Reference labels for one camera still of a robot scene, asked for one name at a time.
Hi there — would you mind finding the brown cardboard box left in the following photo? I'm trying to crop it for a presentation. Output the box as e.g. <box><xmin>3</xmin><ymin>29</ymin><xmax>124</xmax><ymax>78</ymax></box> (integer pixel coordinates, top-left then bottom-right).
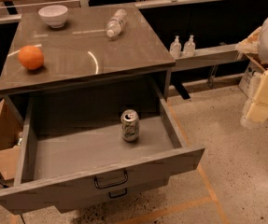
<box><xmin>0</xmin><ymin>100</ymin><xmax>22</xmax><ymax>180</ymax></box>

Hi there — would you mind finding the corovan cardboard box right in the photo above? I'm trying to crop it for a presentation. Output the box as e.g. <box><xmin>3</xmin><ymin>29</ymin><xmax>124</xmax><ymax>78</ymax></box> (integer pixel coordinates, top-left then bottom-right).
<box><xmin>239</xmin><ymin>55</ymin><xmax>266</xmax><ymax>95</ymax></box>

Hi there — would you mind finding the clear plastic water bottle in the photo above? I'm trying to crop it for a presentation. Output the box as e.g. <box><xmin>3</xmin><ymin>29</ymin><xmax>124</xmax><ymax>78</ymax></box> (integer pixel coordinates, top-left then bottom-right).
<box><xmin>106</xmin><ymin>8</ymin><xmax>127</xmax><ymax>37</ymax></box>

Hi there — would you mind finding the green 7up soda can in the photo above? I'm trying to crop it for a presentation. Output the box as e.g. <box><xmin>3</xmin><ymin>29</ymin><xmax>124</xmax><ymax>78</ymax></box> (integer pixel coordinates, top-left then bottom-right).
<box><xmin>120</xmin><ymin>109</ymin><xmax>139</xmax><ymax>142</ymax></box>

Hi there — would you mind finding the grey cabinet with counter top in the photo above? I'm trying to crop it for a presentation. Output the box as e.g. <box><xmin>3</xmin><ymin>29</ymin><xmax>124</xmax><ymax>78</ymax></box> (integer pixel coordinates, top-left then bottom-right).
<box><xmin>0</xmin><ymin>4</ymin><xmax>175</xmax><ymax>119</ymax></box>

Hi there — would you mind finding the open grey top drawer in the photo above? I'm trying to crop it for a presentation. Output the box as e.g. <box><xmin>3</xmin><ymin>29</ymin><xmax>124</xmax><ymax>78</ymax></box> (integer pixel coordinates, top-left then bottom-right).
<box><xmin>0</xmin><ymin>77</ymin><xmax>205</xmax><ymax>215</ymax></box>

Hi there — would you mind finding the white ceramic bowl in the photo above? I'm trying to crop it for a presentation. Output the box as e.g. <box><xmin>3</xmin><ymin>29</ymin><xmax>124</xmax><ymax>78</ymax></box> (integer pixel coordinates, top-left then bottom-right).
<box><xmin>38</xmin><ymin>5</ymin><xmax>68</xmax><ymax>28</ymax></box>

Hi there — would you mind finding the black lower drawer handle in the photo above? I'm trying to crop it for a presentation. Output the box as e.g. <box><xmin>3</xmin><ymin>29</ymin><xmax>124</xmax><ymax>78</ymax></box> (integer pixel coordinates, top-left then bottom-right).
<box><xmin>108</xmin><ymin>189</ymin><xmax>127</xmax><ymax>199</ymax></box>

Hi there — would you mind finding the right sanitizer pump bottle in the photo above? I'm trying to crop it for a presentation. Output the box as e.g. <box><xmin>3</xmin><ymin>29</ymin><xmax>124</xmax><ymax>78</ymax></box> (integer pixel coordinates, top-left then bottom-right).
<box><xmin>183</xmin><ymin>35</ymin><xmax>195</xmax><ymax>57</ymax></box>

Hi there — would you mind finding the left sanitizer pump bottle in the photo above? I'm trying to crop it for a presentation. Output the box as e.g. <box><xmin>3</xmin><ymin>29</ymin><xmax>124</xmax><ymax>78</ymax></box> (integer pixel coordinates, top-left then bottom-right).
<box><xmin>169</xmin><ymin>35</ymin><xmax>181</xmax><ymax>59</ymax></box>

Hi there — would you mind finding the sanitizer pump bottle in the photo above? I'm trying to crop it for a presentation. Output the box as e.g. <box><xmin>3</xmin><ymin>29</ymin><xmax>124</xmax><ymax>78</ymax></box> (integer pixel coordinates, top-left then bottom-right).
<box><xmin>183</xmin><ymin>35</ymin><xmax>195</xmax><ymax>57</ymax></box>
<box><xmin>169</xmin><ymin>35</ymin><xmax>181</xmax><ymax>59</ymax></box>

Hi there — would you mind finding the orange fruit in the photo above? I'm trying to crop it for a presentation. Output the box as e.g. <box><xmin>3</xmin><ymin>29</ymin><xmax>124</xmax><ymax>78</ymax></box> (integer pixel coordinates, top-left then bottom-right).
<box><xmin>18</xmin><ymin>46</ymin><xmax>44</xmax><ymax>70</ymax></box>

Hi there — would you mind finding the black drawer handle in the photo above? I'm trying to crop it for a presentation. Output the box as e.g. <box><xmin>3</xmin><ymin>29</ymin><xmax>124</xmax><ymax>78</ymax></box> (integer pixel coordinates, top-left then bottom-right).
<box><xmin>94</xmin><ymin>171</ymin><xmax>128</xmax><ymax>189</ymax></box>
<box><xmin>108</xmin><ymin>189</ymin><xmax>127</xmax><ymax>199</ymax></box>

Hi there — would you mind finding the black top drawer handle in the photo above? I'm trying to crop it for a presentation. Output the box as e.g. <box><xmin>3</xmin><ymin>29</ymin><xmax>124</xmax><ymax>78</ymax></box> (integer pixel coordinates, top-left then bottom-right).
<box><xmin>94</xmin><ymin>171</ymin><xmax>128</xmax><ymax>189</ymax></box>

